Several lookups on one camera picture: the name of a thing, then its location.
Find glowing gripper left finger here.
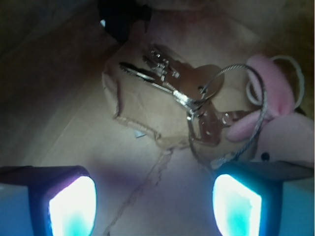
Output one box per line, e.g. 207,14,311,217
0,166,96,236

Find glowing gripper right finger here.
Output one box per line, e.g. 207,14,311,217
212,162,315,236

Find silver keys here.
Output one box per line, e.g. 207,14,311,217
119,44,268,170

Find pink plush bunny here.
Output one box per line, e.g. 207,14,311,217
225,54,315,163

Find brown paper bag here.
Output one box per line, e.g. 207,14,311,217
0,0,315,236

